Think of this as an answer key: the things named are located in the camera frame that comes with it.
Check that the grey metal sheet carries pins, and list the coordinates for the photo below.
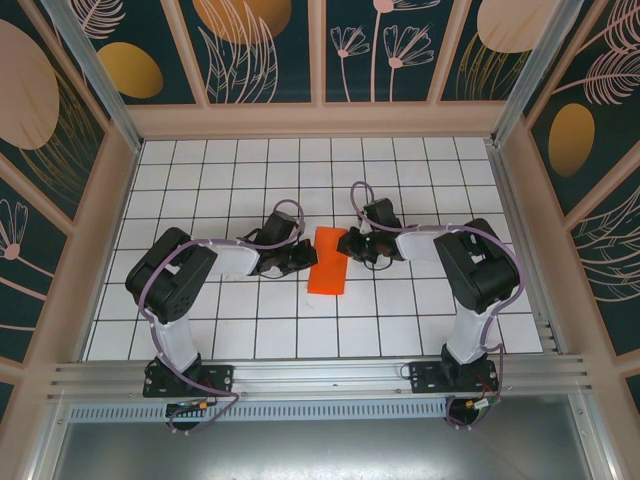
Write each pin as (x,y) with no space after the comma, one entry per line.
(320,450)

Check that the orange square paper sheet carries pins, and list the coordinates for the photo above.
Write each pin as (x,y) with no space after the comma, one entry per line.
(327,275)

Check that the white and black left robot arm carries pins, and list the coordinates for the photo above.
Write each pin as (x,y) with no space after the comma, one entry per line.
(170,275)

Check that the yellow power connector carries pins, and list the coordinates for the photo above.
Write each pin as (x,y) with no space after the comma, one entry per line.
(471,403)
(202,404)

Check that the aluminium frame bar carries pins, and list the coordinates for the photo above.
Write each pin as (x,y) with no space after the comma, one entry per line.
(47,445)
(595,440)

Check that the aluminium mounting rail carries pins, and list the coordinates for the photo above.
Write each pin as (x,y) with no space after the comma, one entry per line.
(320,375)

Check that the aluminium side rail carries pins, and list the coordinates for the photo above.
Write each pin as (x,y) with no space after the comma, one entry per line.
(520,240)

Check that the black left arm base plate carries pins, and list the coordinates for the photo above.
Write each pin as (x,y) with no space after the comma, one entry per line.
(220,377)

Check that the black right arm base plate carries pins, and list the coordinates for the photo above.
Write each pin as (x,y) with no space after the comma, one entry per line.
(425,375)

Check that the aluminium corner post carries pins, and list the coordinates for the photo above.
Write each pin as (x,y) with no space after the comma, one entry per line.
(100,85)
(530,75)

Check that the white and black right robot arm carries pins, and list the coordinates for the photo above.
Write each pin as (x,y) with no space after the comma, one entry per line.
(480,270)

